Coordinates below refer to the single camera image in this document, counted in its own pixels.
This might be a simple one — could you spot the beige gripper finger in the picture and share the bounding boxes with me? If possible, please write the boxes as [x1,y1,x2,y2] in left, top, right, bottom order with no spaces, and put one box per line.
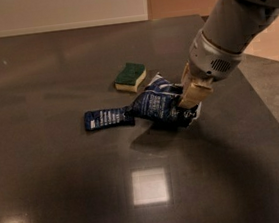
[180,63,191,92]
[178,80,213,109]

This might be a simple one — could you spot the blue chip bag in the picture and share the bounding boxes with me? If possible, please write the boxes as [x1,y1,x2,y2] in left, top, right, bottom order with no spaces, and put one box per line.
[127,73,201,128]

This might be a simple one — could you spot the green and yellow sponge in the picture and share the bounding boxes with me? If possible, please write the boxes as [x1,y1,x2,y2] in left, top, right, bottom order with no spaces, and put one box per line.
[114,62,146,93]

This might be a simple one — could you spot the dark blue rxbar wrapper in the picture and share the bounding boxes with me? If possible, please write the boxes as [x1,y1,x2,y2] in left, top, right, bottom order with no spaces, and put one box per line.
[84,107,135,131]

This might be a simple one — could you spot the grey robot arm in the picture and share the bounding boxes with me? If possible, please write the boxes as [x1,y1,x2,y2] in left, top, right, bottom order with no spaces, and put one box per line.
[179,0,279,109]

